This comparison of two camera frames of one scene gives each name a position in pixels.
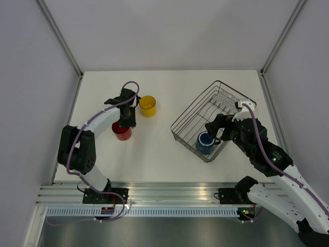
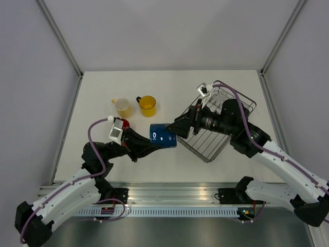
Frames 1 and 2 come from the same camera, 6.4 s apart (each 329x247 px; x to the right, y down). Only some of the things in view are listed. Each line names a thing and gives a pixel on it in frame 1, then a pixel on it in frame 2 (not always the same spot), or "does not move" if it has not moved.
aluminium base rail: x=140 y=194 does not move
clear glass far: x=222 y=98 does not move
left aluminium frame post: x=60 y=37 does not move
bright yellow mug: x=147 y=104 does not move
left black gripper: x=131 y=123 to x=131 y=139
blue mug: x=205 y=145 to x=160 y=137
